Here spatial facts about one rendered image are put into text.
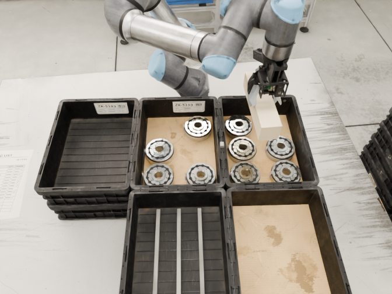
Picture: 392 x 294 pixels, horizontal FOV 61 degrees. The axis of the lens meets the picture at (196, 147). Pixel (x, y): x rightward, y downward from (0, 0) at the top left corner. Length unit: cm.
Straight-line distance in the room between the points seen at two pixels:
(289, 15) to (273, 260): 69
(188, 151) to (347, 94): 186
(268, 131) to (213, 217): 34
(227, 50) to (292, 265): 66
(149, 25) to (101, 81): 83
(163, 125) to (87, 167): 33
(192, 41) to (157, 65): 54
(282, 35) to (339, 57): 237
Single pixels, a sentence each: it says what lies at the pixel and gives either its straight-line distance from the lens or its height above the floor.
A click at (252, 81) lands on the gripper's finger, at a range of 97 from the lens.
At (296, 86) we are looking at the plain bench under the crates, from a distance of 173.
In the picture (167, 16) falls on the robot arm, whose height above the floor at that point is 117.
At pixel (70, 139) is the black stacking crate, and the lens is 136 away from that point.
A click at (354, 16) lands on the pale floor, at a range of 377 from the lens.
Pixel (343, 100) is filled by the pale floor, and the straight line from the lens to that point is 281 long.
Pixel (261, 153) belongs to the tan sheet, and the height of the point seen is 83.
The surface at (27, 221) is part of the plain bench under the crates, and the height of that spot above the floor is 70.
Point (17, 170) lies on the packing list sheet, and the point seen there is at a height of 70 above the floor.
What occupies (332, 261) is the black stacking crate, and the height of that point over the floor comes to 89.
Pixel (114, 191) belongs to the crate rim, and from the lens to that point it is 107.
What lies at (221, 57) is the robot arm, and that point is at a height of 134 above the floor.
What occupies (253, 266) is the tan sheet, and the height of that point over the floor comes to 83.
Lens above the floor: 183
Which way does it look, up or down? 54 degrees down
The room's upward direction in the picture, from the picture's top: straight up
